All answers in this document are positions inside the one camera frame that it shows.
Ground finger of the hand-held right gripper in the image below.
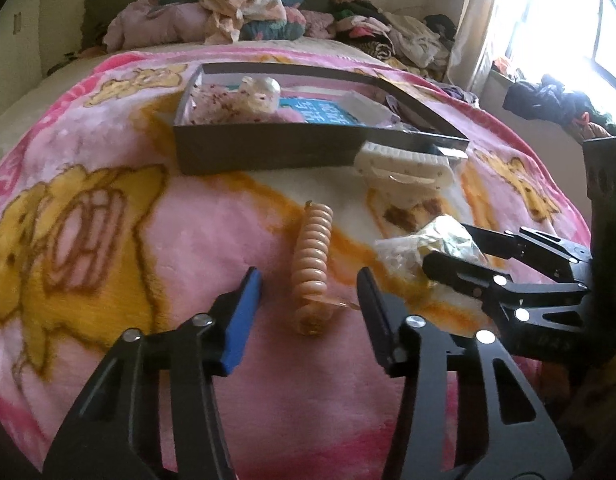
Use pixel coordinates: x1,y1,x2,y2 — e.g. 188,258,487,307
422,251,591,343
464,224,593,283

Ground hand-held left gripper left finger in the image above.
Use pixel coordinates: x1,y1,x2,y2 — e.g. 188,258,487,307
43,266,263,480

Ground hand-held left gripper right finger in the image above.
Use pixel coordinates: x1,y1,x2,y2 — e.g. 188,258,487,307
356,266,573,480

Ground plastic bag with gold jewelry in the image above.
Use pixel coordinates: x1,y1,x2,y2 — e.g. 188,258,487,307
375,214,488,282

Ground peach spiral hair tie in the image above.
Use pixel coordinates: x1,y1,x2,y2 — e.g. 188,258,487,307
290,200,349,337

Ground grey cardboard box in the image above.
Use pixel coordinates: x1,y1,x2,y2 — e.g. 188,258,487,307
173,62,471,177

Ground polka dot bow scrunchie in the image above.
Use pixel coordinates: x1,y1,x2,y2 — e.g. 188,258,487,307
189,80,269,126

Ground white pearl hair clip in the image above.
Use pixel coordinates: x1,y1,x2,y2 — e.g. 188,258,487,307
240,76,281,114

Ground cream hair claw clip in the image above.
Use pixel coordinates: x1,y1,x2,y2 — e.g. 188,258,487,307
354,141,454,194

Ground pink printed bear blanket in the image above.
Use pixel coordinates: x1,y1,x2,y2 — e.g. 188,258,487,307
0,42,594,480

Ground dark clothes on sill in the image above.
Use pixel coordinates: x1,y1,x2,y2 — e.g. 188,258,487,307
502,74,616,142

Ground crumpled clothes beside bed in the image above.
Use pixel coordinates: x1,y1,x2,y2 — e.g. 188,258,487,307
439,82,482,107

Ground pink book with blue label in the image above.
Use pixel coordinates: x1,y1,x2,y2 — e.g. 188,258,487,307
275,94,405,129

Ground white curtain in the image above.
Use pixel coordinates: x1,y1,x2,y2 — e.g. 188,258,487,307
447,0,509,97

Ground window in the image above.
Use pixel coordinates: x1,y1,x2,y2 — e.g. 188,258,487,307
488,0,616,137

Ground pile of mixed clothes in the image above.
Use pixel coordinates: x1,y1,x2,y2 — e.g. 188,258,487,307
332,0,459,82

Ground pink floral pillow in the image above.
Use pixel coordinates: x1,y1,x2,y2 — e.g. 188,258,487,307
287,7,339,39

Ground lavender bundled blanket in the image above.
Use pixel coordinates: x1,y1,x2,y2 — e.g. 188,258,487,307
103,0,215,52

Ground cream printed garment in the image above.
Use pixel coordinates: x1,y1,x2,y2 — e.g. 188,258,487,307
198,0,289,44

